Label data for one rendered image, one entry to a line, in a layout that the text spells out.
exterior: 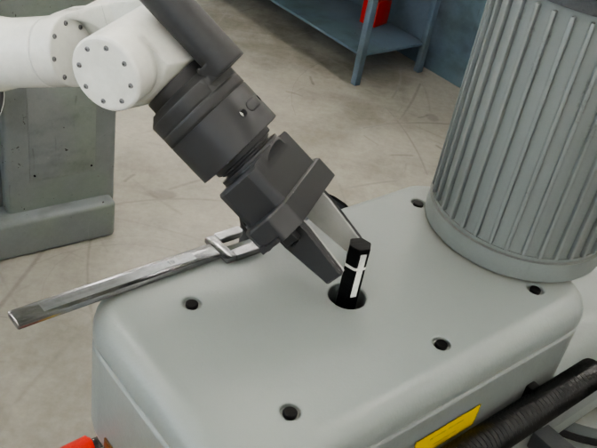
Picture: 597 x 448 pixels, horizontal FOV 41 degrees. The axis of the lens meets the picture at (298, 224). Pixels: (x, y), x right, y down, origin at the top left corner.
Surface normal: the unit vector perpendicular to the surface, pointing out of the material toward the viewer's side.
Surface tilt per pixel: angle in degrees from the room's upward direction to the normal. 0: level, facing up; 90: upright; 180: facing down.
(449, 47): 90
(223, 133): 62
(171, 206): 0
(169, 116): 86
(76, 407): 0
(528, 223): 90
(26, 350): 0
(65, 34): 71
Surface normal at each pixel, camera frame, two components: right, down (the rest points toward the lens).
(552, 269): 0.13, 0.58
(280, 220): 0.22, 0.00
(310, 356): 0.16, -0.81
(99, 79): -0.38, 0.52
